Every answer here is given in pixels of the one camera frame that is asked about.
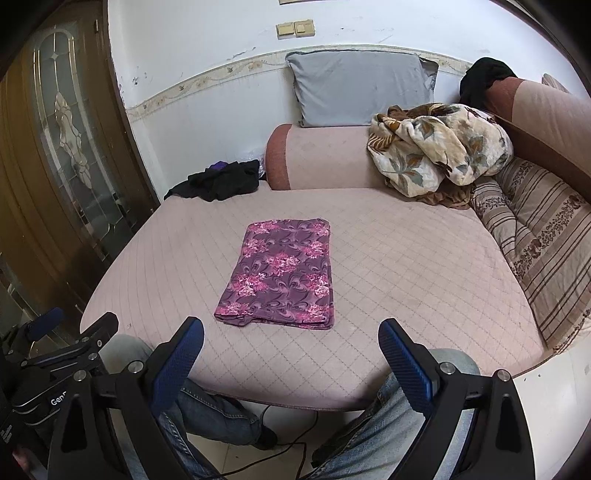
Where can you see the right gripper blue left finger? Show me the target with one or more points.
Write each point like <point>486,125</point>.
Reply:
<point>84,444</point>

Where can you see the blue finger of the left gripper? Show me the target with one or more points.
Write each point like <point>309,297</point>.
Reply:
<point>44,324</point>
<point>97,335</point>

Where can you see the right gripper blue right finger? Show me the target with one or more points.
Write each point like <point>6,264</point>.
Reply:
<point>498,442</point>

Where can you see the purple floral long-sleeve shirt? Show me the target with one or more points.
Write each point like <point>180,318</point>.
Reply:
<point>283,277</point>

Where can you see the black clothes pile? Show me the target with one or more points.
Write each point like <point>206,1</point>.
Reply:
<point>219,182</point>

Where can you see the person left leg jeans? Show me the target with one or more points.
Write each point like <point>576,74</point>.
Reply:
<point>196,412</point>

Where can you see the person leg jeans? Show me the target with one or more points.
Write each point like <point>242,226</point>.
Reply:
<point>196,412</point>
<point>372,445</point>

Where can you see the person right leg jeans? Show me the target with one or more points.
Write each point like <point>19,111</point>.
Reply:
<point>372,445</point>

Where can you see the striped floral quilt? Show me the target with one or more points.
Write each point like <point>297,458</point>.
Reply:
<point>542,227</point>

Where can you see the pink bolster cushion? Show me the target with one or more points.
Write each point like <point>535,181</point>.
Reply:
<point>299,158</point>

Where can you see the floral beige blanket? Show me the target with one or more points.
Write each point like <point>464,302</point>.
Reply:
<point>418,151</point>

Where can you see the brown pink sofa backrest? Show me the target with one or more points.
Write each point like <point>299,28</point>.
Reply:
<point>548,127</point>

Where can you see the grey pillow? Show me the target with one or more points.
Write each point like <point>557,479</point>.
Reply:
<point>338,88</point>

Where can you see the black garment on backrest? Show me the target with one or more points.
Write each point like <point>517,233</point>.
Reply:
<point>479,78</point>

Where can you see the beige wall switch plate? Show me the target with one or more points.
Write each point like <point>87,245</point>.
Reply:
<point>303,28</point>

